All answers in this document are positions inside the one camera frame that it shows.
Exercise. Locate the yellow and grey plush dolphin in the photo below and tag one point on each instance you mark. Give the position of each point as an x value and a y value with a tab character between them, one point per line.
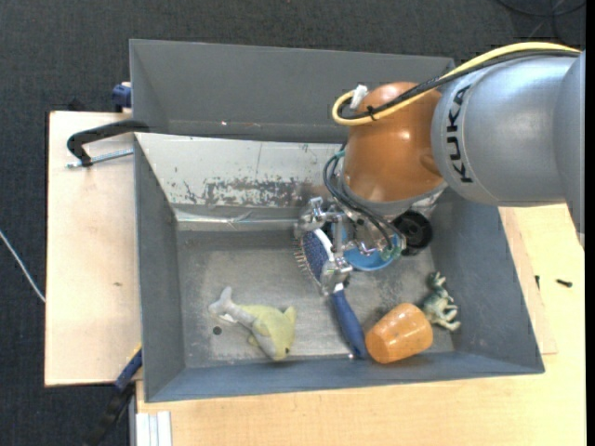
269	325

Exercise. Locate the grey metal bin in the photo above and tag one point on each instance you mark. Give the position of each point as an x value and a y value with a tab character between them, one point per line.
279	314

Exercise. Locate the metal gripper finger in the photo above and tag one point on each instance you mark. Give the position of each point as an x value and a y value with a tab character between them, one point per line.
337	271
315	213

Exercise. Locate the blue hairbrush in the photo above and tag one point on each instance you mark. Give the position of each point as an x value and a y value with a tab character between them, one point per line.
349	323

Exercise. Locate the pale wood board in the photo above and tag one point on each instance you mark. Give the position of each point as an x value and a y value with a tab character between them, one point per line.
88	249

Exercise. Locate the orange plastic cup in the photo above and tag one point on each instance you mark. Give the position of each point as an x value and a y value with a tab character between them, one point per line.
400	335

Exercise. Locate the small black screw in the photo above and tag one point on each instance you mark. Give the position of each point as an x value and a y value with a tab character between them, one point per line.
564	283

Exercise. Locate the blue bowl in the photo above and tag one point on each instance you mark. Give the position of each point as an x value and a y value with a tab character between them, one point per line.
367	261

